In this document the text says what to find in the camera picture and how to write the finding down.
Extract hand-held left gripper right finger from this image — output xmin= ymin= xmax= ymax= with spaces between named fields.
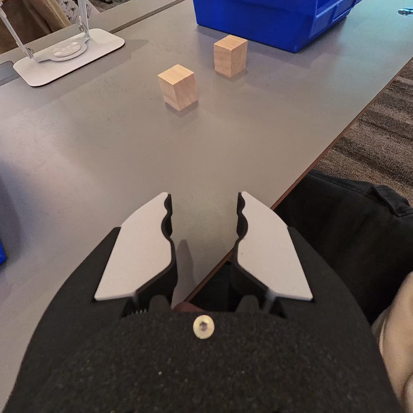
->
xmin=228 ymin=191 xmax=314 ymax=312

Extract wooden cube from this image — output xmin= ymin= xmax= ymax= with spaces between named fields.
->
xmin=157 ymin=64 xmax=198 ymax=112
xmin=214 ymin=34 xmax=248 ymax=79

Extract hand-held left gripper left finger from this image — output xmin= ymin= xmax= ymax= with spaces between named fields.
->
xmin=93 ymin=192 xmax=179 ymax=311

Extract person's black pants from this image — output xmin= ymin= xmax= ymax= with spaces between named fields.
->
xmin=274 ymin=169 xmax=413 ymax=326

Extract person's cream sweatshirt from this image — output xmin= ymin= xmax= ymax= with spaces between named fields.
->
xmin=371 ymin=271 xmax=413 ymax=413

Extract tan cloth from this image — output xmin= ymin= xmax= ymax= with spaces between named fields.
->
xmin=0 ymin=0 xmax=72 ymax=52

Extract wooden document stand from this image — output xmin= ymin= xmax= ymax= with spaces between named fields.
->
xmin=0 ymin=0 xmax=125 ymax=88

